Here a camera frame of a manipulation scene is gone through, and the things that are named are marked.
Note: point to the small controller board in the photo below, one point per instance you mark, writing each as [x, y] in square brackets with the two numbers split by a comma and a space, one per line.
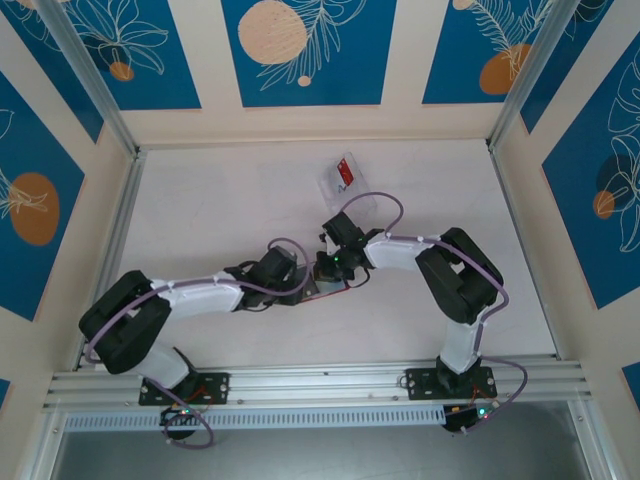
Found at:
[467, 415]
[175, 414]

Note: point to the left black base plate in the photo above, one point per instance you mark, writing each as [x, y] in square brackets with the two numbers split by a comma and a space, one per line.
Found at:
[220, 385]

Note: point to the red leather card holder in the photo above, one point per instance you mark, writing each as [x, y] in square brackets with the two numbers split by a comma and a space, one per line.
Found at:
[330, 292]

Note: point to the aluminium cross beam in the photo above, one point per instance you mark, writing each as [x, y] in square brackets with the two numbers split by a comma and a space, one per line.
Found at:
[320, 380]

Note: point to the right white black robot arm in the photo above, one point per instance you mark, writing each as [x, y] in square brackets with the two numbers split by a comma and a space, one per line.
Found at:
[462, 345]

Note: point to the aluminium frame leg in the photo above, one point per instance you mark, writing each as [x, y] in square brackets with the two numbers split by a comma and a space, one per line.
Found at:
[47, 450]
[592, 445]

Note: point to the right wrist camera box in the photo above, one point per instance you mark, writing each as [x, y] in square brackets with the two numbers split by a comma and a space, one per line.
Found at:
[325, 245]

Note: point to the red card with white logo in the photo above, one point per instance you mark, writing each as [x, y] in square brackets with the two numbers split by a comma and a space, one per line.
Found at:
[345, 170]

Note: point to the aluminium frame post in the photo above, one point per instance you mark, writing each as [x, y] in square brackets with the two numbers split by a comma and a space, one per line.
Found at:
[530, 65]
[85, 65]

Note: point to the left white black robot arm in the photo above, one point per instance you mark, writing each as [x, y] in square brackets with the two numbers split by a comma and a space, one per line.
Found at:
[200, 297]

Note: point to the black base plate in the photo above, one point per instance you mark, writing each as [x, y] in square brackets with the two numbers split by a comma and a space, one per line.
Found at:
[420, 382]
[220, 385]

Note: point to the aluminium side rail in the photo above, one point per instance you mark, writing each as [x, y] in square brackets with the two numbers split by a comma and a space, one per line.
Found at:
[112, 250]
[525, 255]

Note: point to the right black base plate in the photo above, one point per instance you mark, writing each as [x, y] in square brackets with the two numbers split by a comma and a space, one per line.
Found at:
[420, 382]

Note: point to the clear plastic packaging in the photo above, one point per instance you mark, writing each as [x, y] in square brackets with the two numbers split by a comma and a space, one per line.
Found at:
[350, 197]

